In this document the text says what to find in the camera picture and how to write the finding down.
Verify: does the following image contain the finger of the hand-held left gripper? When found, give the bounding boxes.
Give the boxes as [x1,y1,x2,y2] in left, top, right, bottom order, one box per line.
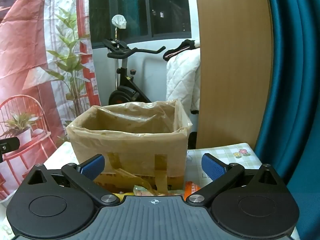
[0,137,20,153]

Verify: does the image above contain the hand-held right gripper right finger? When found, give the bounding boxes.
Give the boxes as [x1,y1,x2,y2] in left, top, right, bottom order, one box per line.
[187,153,285,207]

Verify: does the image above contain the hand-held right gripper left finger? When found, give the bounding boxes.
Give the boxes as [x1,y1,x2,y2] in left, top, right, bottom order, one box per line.
[25,154,120,207]

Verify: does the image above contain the brown cardboard box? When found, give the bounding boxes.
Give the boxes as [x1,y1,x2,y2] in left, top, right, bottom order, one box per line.
[66,100,193,192]

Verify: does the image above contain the clear plastic liner bag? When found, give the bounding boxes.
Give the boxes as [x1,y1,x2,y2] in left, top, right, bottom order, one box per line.
[66,100,193,178]

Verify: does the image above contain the checked tablecloth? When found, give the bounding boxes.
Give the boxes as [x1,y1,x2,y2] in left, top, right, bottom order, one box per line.
[0,141,300,240]

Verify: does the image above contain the red snack packet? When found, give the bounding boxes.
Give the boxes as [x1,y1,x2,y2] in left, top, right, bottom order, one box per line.
[184,181,202,201]

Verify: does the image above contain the printed red chair backdrop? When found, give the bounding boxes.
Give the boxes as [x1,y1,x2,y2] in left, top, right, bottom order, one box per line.
[0,0,102,203]

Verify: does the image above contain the white quilted blanket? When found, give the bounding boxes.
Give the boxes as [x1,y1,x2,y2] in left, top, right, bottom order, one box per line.
[165,47,201,114]

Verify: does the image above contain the black exercise bike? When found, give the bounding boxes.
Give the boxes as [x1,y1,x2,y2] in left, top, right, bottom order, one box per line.
[103,29,167,105]

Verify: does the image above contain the wooden board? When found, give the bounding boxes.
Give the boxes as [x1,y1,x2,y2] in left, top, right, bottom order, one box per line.
[194,0,274,149]

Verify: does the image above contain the teal curtain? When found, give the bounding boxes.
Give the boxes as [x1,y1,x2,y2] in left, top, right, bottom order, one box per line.
[255,0,320,240]

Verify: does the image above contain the black garment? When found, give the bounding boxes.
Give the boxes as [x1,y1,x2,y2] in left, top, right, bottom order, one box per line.
[162,39,196,61]

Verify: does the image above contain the white bag on pole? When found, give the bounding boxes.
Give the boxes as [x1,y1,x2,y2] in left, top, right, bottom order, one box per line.
[112,14,127,30]

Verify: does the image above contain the dark window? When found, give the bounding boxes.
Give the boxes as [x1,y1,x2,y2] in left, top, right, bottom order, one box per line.
[89,0,192,49]

